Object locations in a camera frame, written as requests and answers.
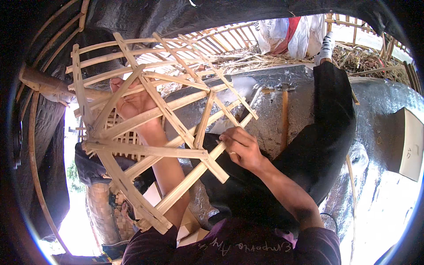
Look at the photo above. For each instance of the wooden post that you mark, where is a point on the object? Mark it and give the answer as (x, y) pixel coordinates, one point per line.
(49, 84)

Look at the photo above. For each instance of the heap of dry straw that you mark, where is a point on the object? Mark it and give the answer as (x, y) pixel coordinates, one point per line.
(357, 59)

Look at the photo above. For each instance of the person's left fingers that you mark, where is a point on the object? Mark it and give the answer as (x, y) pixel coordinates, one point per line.
(115, 84)

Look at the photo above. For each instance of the person's body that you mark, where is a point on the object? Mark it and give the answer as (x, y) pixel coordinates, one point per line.
(232, 246)

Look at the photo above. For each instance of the person's legs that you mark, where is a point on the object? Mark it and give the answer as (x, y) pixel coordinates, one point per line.
(318, 149)

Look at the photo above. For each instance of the silver tarpaulin sheet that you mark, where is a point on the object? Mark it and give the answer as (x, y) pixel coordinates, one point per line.
(381, 96)

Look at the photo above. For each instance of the brown cardboard box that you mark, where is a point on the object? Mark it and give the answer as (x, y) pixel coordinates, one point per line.
(409, 145)

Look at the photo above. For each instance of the bamboo strip basket frame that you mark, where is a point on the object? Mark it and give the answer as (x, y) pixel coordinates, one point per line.
(145, 150)

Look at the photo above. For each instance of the bamboo stick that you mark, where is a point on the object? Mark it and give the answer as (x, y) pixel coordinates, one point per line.
(376, 70)

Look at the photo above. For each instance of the clear plastic bag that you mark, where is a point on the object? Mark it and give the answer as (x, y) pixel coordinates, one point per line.
(358, 157)

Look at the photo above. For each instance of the long thin bamboo strip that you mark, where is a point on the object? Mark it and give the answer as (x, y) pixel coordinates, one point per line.
(351, 188)

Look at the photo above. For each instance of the white plastic sack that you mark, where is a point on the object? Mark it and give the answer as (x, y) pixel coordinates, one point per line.
(298, 36)

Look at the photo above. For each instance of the bamboo lattice fence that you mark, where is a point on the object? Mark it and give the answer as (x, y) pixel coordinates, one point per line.
(225, 39)

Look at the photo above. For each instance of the bamboo rail frame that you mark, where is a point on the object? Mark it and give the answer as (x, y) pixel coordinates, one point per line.
(371, 31)

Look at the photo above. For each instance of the person's right hand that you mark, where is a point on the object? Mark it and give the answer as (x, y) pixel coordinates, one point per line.
(246, 150)

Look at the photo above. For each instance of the metal blade knife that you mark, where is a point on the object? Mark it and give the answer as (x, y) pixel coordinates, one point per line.
(255, 96)

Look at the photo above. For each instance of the curved bamboo hoop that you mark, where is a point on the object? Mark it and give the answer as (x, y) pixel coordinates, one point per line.
(34, 159)

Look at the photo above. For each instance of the woven bamboo basket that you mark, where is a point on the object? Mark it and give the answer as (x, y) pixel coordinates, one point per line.
(102, 215)

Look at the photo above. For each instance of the woven bamboo mat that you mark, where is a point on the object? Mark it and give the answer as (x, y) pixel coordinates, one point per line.
(126, 137)

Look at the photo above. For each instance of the dark cloth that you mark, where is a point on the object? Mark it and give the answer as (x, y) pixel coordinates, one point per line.
(89, 165)

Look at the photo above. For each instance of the person's left hand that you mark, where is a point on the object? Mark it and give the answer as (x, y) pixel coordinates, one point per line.
(137, 102)

